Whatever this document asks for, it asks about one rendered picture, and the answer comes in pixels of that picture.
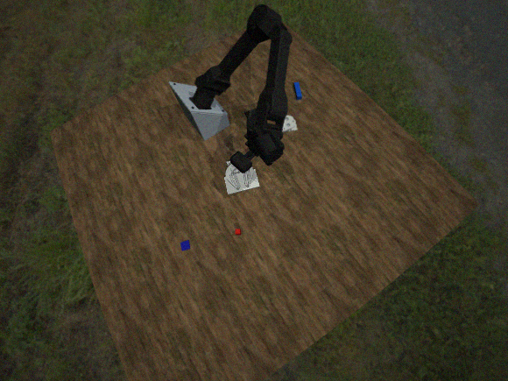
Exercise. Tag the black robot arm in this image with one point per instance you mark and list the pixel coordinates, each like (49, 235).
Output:
(263, 24)

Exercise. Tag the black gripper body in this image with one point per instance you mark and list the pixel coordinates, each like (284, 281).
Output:
(243, 162)

